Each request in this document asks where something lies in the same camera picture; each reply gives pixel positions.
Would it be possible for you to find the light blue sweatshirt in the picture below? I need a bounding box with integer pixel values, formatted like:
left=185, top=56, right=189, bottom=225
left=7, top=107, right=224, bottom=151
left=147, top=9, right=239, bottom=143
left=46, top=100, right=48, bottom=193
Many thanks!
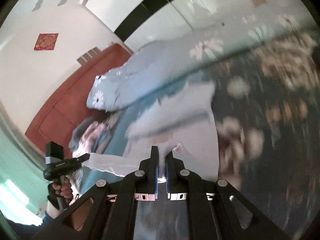
left=83, top=82, right=219, bottom=181

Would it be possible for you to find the person's left hand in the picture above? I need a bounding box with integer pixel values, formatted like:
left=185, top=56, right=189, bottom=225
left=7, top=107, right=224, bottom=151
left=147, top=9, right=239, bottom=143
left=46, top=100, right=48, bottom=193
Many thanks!
left=52, top=177, right=73, bottom=200

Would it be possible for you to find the floral light blue quilt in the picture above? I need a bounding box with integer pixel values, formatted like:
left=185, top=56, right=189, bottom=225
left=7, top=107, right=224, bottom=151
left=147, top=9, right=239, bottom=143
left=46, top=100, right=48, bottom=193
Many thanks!
left=86, top=5, right=316, bottom=112

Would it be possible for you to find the dark floral bed blanket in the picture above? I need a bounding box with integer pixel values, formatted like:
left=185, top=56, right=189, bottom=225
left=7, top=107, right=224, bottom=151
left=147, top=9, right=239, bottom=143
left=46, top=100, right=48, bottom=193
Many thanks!
left=186, top=29, right=319, bottom=239

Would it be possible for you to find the white black striped wardrobe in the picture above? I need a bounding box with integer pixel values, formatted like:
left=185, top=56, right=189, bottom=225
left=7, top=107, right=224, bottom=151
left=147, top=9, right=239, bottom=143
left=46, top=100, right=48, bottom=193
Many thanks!
left=80, top=0, right=293, bottom=50

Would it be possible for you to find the red wooden bed frame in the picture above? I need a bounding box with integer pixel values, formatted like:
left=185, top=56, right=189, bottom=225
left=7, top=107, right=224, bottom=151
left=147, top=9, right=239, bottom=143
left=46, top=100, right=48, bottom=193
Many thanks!
left=25, top=43, right=132, bottom=158

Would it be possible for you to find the red wall decoration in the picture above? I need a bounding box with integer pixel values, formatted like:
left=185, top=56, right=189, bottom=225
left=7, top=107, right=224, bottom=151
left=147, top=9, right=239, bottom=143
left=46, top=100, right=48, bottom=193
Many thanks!
left=34, top=33, right=59, bottom=51

